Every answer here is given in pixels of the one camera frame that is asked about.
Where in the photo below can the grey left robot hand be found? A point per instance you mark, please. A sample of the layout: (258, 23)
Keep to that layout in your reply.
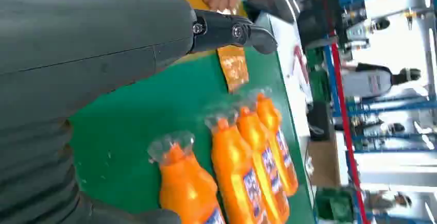
(85, 35)

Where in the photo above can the orange drink bottle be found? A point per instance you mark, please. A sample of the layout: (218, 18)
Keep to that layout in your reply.
(232, 168)
(252, 133)
(186, 188)
(273, 120)

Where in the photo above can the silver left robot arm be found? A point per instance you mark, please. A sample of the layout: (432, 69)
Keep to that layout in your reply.
(34, 174)

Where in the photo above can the black tablet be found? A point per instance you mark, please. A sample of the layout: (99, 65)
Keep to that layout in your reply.
(269, 2)

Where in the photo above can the small yellow plastic sheet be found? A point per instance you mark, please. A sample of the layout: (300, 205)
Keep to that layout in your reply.
(234, 70)

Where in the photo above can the white table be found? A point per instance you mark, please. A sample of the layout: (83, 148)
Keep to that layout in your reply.
(288, 65)

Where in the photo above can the black boxy machine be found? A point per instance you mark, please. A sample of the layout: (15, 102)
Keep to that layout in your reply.
(317, 14)

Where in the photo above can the red and white booklet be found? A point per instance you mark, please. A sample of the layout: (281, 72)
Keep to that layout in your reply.
(300, 60)

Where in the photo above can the green table mat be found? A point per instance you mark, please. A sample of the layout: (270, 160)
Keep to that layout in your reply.
(136, 130)

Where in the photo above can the black bag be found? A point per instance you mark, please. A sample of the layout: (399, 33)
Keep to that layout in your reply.
(319, 121)

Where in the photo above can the cardboard box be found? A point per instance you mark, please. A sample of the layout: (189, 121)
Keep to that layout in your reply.
(324, 164)

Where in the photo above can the green crate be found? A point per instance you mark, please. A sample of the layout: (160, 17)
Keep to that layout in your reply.
(334, 205)

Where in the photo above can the red barrier rail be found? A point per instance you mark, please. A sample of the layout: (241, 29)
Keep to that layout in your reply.
(345, 113)

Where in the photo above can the blue metal frame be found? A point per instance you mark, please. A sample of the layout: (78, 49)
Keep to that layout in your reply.
(392, 105)

